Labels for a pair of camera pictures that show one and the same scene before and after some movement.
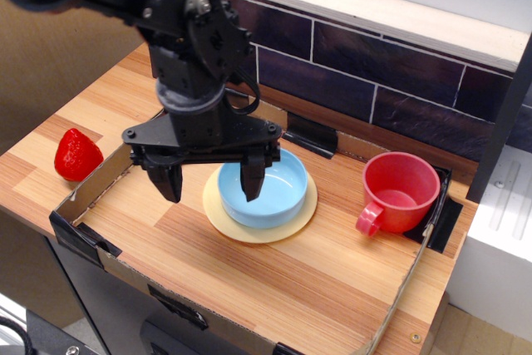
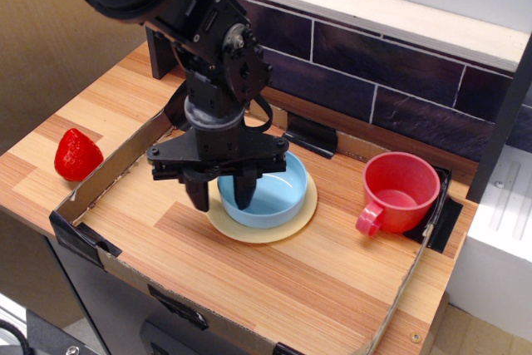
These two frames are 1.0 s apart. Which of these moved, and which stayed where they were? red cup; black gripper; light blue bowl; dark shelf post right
Moved: black gripper
Stayed: light blue bowl; dark shelf post right; red cup
